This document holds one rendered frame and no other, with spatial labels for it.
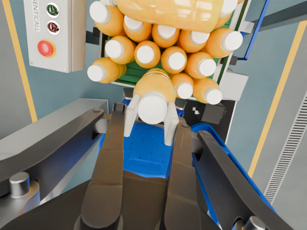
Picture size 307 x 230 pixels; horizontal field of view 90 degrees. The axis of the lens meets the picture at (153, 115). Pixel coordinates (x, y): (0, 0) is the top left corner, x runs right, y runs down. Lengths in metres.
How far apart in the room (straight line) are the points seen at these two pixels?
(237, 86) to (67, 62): 0.61
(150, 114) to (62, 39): 0.33
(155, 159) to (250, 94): 1.47
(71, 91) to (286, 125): 2.25
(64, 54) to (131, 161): 0.32
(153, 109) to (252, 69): 1.58
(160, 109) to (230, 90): 0.55
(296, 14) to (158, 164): 0.57
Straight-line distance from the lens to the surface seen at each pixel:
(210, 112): 0.56
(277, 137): 2.14
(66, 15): 0.47
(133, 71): 0.61
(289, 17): 0.67
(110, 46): 0.40
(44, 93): 1.93
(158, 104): 0.19
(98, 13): 0.41
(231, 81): 0.71
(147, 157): 0.42
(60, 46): 0.47
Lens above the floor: 1.50
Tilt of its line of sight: 69 degrees down
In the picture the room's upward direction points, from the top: 175 degrees counter-clockwise
